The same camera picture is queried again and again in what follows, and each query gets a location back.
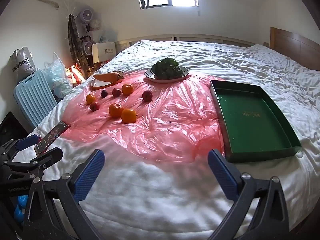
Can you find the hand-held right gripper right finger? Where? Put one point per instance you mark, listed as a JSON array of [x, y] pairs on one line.
[[222, 173]]

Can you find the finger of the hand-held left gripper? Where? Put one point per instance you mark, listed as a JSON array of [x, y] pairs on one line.
[[26, 142], [47, 158]]

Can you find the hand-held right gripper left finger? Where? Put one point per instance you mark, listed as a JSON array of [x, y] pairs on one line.
[[90, 175]]

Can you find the green tray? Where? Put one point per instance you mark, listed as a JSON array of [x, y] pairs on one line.
[[250, 120]]

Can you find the red apple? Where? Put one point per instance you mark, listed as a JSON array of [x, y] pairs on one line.
[[94, 106]]

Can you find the red plum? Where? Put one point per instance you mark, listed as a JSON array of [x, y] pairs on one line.
[[147, 95], [116, 92]]

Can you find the smartphone with red case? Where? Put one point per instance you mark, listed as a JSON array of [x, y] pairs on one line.
[[50, 136]]

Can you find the black case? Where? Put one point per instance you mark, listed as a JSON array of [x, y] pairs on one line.
[[8, 127]]

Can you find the bright blue object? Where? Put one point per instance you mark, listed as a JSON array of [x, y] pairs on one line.
[[20, 208]]

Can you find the light blue suitcase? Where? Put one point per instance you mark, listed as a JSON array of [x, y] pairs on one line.
[[32, 92]]

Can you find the white bed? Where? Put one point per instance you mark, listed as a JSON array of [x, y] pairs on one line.
[[160, 187]]

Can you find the small orange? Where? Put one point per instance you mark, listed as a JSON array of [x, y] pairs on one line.
[[90, 98]]

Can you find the clear plastic bag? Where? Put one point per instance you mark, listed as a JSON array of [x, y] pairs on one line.
[[56, 72]]

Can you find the silver printed bag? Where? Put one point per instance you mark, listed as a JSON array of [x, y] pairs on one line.
[[21, 62]]

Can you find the pink plastic sheet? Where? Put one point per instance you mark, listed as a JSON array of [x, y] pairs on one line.
[[162, 120]]

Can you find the dark purple plum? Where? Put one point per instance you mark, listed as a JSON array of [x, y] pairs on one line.
[[104, 93]]

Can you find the red packaging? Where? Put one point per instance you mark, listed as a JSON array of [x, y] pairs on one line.
[[75, 73]]

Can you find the orange rimmed oval plate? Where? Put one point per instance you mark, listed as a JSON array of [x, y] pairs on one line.
[[100, 84]]

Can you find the carrot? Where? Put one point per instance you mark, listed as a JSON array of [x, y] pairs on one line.
[[107, 76]]

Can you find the white plate with dark rim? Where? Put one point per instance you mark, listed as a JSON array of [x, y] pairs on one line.
[[165, 80]]

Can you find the plaid scarf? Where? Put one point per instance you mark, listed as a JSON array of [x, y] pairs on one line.
[[73, 40]]

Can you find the white cardboard box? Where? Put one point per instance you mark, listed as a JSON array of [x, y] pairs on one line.
[[103, 51]]

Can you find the leafy green vegetable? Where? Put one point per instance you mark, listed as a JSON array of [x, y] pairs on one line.
[[166, 67]]

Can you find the white coat rack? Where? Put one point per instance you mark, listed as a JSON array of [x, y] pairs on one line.
[[68, 7]]

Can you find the wooden headboard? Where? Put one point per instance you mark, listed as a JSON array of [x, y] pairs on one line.
[[295, 45]]

